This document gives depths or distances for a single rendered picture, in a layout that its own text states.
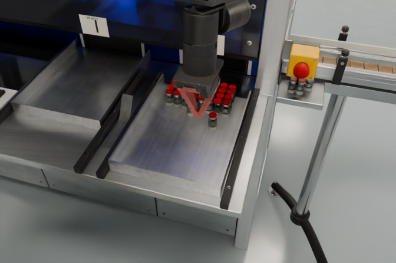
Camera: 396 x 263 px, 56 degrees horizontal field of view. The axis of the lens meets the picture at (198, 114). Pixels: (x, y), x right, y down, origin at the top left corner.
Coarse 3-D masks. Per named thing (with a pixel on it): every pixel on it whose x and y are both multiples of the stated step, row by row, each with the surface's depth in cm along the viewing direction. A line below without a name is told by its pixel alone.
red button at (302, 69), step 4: (296, 64) 94; (300, 64) 93; (304, 64) 93; (296, 68) 93; (300, 68) 93; (304, 68) 93; (308, 68) 93; (296, 72) 94; (300, 72) 93; (304, 72) 93; (308, 72) 93; (296, 76) 94; (300, 76) 94; (304, 76) 94
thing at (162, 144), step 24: (144, 120) 97; (168, 120) 97; (192, 120) 97; (240, 120) 93; (120, 144) 87; (144, 144) 91; (168, 144) 91; (192, 144) 91; (216, 144) 91; (120, 168) 84; (144, 168) 81; (168, 168) 86; (192, 168) 86; (216, 168) 86; (216, 192) 79
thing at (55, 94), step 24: (72, 48) 121; (48, 72) 111; (72, 72) 113; (96, 72) 113; (120, 72) 113; (24, 96) 102; (48, 96) 105; (72, 96) 105; (96, 96) 105; (120, 96) 102; (72, 120) 95; (96, 120) 93
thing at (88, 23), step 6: (84, 18) 106; (90, 18) 105; (96, 18) 105; (102, 18) 104; (84, 24) 107; (90, 24) 107; (102, 24) 105; (84, 30) 109; (90, 30) 108; (96, 30) 107; (102, 30) 107; (108, 36) 107
